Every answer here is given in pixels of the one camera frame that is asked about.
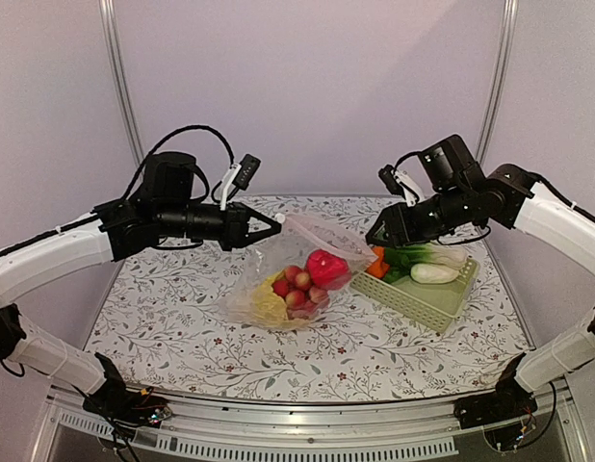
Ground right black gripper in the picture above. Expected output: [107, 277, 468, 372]
[364, 184, 474, 249]

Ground clear zip top bag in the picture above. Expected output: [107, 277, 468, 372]
[223, 214, 376, 331]

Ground red bell pepper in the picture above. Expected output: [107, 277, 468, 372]
[305, 249, 351, 291]

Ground yellow napa cabbage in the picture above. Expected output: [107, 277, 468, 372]
[226, 271, 310, 330]

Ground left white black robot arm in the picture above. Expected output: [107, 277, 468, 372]
[0, 151, 281, 427]

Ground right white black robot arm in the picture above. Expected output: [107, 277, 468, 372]
[366, 135, 595, 428]

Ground orange fruit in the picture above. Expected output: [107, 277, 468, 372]
[366, 246, 390, 279]

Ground green white bok choy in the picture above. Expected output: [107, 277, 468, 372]
[382, 244, 468, 284]

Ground white radish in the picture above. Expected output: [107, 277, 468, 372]
[410, 263, 459, 285]

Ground beige perforated plastic basket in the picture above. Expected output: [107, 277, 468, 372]
[350, 258, 479, 333]

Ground floral tablecloth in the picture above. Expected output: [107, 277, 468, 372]
[84, 194, 534, 403]

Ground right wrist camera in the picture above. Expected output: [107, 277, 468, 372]
[378, 165, 425, 207]

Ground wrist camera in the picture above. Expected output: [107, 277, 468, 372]
[378, 165, 425, 207]
[219, 154, 261, 211]

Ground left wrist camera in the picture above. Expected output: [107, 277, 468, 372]
[219, 154, 261, 211]

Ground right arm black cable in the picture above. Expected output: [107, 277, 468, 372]
[393, 149, 427, 174]

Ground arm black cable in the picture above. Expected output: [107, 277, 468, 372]
[118, 124, 236, 203]
[393, 149, 427, 174]

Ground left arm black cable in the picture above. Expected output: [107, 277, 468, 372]
[118, 124, 236, 203]

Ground aluminium front rail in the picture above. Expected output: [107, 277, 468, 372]
[31, 380, 591, 461]

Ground right aluminium frame post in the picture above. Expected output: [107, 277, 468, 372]
[476, 0, 519, 166]

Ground aluminium frame post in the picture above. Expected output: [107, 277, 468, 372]
[476, 0, 519, 166]
[99, 0, 144, 165]

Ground left aluminium frame post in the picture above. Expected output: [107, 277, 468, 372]
[99, 0, 144, 165]

